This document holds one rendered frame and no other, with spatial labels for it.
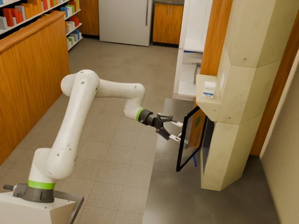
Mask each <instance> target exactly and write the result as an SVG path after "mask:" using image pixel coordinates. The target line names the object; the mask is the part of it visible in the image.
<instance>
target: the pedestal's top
mask: <svg viewBox="0 0 299 224"><path fill-rule="evenodd" d="M53 196H54V198H58V199H64V200H70V201H75V202H76V204H75V206H74V208H73V210H72V212H71V214H70V216H69V218H68V220H67V223H66V224H73V223H74V221H75V218H76V216H77V214H78V212H79V210H80V208H81V206H82V204H83V202H84V196H81V195H76V194H72V193H67V192H60V191H56V190H54V191H53Z"/></svg>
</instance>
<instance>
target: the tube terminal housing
mask: <svg viewBox="0 0 299 224"><path fill-rule="evenodd" d="M280 62H281V60H278V61H275V62H272V63H269V64H266V65H263V66H260V67H257V68H254V67H246V66H238V65H231V64H230V61H229V57H228V54H227V50H226V46H225V43H224V44H223V48H222V54H221V58H220V63H219V67H218V73H217V83H218V91H219V97H220V104H221V106H220V110H219V114H218V119H217V121H216V122H214V131H213V135H212V139H211V144H210V152H209V156H208V158H207V160H206V165H205V170H204V173H203V162H202V148H203V147H202V148H201V152H200V160H201V188H203V189H209V190H215V191H221V190H223V189H224V188H226V187H227V186H229V185H230V184H232V183H233V182H235V181H236V180H238V179H239V178H241V177H242V174H243V171H244V168H245V166H246V162H247V159H248V156H249V154H250V151H251V147H252V145H253V142H254V139H255V136H256V133H257V130H258V127H259V124H260V121H261V118H262V116H263V112H264V109H265V106H266V104H267V100H268V97H269V95H270V92H271V89H272V86H273V83H274V80H275V77H276V74H277V71H278V68H279V65H280ZM223 72H224V76H225V77H224V81H223V85H222V90H221V87H220V84H221V80H222V75H223Z"/></svg>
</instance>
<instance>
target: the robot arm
mask: <svg viewBox="0 0 299 224"><path fill-rule="evenodd" d="M61 89H62V92H63V93H64V94H65V95H67V96H69V97H70V99H69V104H68V107H67V110H66V113H65V116H64V119H63V122H62V125H61V128H60V130H59V132H58V135H57V137H56V140H55V142H54V144H53V146H52V148H39V149H37V150H36V151H35V154H34V158H33V161H32V166H31V170H30V174H29V178H28V183H20V184H18V185H15V186H11V185H7V184H5V185H4V186H3V188H4V189H7V190H12V191H13V196H15V197H21V198H22V199H24V200H27V201H31V202H38V203H52V202H54V196H53V190H54V186H55V184H56V182H57V180H61V179H65V178H67V177H68V176H70V175H71V174H72V172H73V171H74V168H75V162H76V157H77V151H78V146H79V142H80V138H81V134H82V130H83V127H84V124H85V120H86V118H87V115H88V112H89V109H90V107H91V104H92V102H93V99H94V98H102V97H114V98H124V99H127V102H126V104H125V107H124V115H125V116H126V117H127V118H128V119H131V120H135V121H138V122H140V123H142V124H144V125H146V126H147V125H149V126H152V127H155V128H156V131H155V132H156V133H158V134H159V135H161V136H162V137H163V138H165V139H166V140H169V139H172V140H175V141H178V142H179V141H180V140H177V139H175V137H176V136H174V135H170V134H169V133H168V132H167V131H166V129H165V128H164V126H163V123H164V122H171V123H173V124H175V125H177V126H179V127H182V126H183V124H182V123H180V122H178V121H177V120H175V119H174V118H173V115H169V114H162V113H158V114H157V115H155V114H154V113H153V112H151V111H149V110H147V109H144V108H142V103H143V100H144V97H145V93H146V90H145V87H144V86H143V85H142V84H139V83H133V84H130V83H118V82H112V81H107V80H103V79H99V77H98V75H97V74H96V73H95V72H94V71H92V70H88V69H85V70H81V71H79V72H78V73H76V74H70V75H67V76H65V77H64V78H63V80H62V81H61ZM160 117H164V118H167V119H161V118H160Z"/></svg>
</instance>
